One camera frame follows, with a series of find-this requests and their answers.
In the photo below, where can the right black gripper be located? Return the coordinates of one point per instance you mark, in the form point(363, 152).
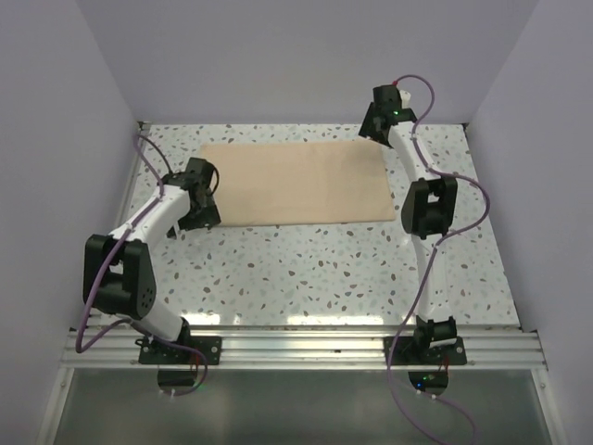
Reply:
point(368, 126)

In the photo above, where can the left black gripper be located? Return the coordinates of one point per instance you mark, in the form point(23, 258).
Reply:
point(208, 217)

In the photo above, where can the beige cloth surgical kit wrap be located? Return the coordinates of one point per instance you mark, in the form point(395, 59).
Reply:
point(301, 183)

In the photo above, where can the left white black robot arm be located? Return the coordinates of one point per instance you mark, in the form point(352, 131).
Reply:
point(118, 275)

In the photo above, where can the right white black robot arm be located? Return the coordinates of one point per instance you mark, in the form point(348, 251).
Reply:
point(426, 215)

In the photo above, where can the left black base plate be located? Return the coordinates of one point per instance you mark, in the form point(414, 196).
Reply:
point(199, 349)

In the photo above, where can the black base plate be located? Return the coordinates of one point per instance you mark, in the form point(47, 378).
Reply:
point(199, 349)
point(406, 352)

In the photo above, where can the aluminium front rail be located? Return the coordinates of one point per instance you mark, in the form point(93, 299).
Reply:
point(311, 348)

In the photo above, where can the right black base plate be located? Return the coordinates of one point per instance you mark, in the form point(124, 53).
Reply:
point(406, 352)

